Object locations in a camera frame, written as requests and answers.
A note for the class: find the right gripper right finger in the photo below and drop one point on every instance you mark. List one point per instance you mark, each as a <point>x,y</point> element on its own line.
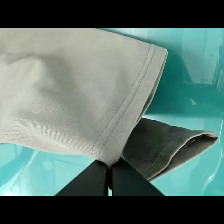
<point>131,181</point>

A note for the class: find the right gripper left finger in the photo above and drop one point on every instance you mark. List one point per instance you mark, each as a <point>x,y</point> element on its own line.
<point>87,181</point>

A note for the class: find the grey T-shirt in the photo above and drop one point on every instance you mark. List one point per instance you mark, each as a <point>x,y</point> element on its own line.
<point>73,93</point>

